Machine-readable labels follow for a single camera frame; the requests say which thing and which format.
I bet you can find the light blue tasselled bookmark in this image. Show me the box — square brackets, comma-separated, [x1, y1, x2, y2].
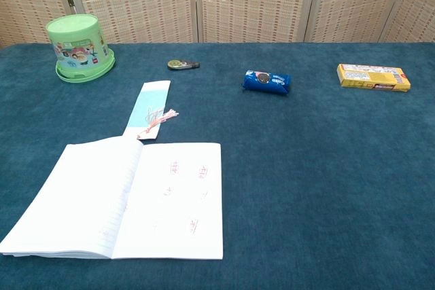
[122, 79, 179, 142]

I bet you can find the blue cookie pack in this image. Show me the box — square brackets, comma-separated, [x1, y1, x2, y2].
[241, 69, 293, 96]

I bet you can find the open white notebook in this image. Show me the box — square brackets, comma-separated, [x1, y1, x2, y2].
[0, 136, 224, 261]

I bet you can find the dark teal table cover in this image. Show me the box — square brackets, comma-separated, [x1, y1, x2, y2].
[0, 41, 435, 290]

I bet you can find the woven bamboo folding screen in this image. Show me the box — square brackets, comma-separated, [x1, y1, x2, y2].
[0, 0, 435, 50]

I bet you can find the green plastic toy bucket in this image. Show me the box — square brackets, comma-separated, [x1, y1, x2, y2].
[46, 14, 116, 84]

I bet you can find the yellow cardboard box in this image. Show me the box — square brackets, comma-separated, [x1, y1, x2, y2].
[336, 63, 411, 93]

